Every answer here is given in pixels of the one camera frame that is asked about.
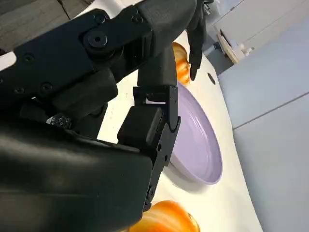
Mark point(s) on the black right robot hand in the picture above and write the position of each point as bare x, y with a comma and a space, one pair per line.
60, 169

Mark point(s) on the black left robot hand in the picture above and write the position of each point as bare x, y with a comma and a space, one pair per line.
198, 38

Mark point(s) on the orange white toy bread roll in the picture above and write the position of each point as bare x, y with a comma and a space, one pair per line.
166, 217
182, 64

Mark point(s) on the white workshop cabinet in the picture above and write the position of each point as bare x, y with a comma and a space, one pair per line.
229, 21

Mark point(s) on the lilac plate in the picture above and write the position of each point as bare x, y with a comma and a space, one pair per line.
195, 145

